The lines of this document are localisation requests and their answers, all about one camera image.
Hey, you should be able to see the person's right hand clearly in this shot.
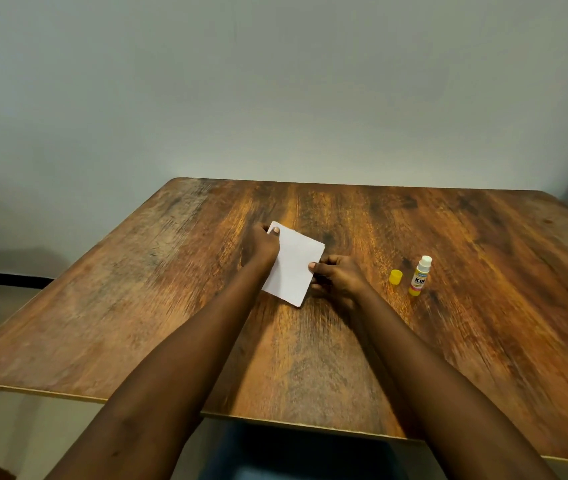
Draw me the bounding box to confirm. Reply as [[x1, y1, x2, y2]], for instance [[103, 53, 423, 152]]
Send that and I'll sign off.
[[308, 255, 370, 313]]

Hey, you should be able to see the person's left hand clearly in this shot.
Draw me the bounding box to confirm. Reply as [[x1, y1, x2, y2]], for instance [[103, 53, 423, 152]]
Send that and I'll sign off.
[[241, 223, 281, 270]]

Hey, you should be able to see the white paper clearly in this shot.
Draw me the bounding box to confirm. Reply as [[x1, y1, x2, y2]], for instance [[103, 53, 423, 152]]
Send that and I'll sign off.
[[262, 221, 326, 308]]

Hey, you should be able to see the person's left forearm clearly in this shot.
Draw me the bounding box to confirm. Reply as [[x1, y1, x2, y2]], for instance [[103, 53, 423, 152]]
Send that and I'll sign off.
[[44, 260, 276, 480]]

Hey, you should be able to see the person's right forearm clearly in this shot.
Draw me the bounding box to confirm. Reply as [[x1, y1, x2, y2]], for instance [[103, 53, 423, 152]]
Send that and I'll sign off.
[[339, 287, 560, 480]]

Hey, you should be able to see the yellow glue stick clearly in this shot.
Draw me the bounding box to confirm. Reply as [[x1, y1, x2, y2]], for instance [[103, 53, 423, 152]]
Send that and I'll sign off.
[[408, 255, 433, 297]]

